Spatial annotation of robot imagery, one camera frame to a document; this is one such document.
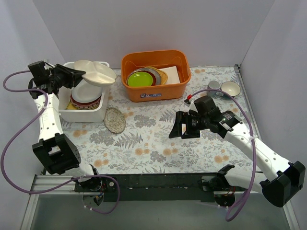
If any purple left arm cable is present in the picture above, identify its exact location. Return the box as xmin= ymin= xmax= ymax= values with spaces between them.
xmin=0 ymin=71 xmax=121 ymax=215

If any yellow woven basket plate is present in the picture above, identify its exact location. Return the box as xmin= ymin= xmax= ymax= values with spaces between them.
xmin=146 ymin=67 xmax=168 ymax=85

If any small patterned mug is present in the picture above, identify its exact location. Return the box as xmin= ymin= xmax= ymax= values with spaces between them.
xmin=207 ymin=80 xmax=224 ymax=97

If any speckled oval dish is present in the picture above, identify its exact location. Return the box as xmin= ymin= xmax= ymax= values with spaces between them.
xmin=104 ymin=108 xmax=126 ymax=134

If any orange plastic bin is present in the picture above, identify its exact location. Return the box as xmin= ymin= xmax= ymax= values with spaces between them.
xmin=121 ymin=50 xmax=191 ymax=102

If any yellow bamboo mat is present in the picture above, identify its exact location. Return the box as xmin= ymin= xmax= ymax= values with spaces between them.
xmin=66 ymin=102 xmax=79 ymax=110

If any floral table mat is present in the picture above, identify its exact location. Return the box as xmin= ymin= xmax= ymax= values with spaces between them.
xmin=61 ymin=78 xmax=252 ymax=174

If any grey rimmed plate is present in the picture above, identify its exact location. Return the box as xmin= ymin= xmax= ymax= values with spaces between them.
xmin=126 ymin=68 xmax=161 ymax=88

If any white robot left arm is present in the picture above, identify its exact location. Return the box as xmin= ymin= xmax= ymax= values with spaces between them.
xmin=28 ymin=61 xmax=102 ymax=192

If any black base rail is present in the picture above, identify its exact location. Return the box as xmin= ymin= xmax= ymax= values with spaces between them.
xmin=74 ymin=172 xmax=244 ymax=202

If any white round plate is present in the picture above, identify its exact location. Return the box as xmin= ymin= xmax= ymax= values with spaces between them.
xmin=71 ymin=80 xmax=103 ymax=104

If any red round plate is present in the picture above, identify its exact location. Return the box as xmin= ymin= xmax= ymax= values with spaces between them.
xmin=71 ymin=96 xmax=101 ymax=105

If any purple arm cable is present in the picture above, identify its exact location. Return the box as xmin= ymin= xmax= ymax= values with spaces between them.
xmin=0 ymin=71 xmax=121 ymax=215
xmin=186 ymin=89 xmax=258 ymax=221

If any white square plate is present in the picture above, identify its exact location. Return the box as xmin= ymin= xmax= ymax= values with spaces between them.
xmin=160 ymin=66 xmax=180 ymax=85

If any green rimmed bowl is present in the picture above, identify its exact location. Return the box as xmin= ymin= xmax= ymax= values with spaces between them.
xmin=221 ymin=81 xmax=241 ymax=97

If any pink polka dot plate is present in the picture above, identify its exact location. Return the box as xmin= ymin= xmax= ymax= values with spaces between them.
xmin=73 ymin=103 xmax=99 ymax=110

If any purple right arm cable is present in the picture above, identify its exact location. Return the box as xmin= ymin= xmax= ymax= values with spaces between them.
xmin=186 ymin=89 xmax=258 ymax=221

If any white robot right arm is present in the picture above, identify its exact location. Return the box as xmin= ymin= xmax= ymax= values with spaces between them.
xmin=168 ymin=96 xmax=306 ymax=207

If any white plastic bin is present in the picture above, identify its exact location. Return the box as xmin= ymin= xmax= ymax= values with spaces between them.
xmin=58 ymin=61 xmax=110 ymax=123

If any cream divided plate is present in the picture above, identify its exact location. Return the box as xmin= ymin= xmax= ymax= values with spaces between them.
xmin=74 ymin=60 xmax=117 ymax=87

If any lime green plate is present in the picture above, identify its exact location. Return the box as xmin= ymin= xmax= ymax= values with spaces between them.
xmin=127 ymin=71 xmax=154 ymax=88

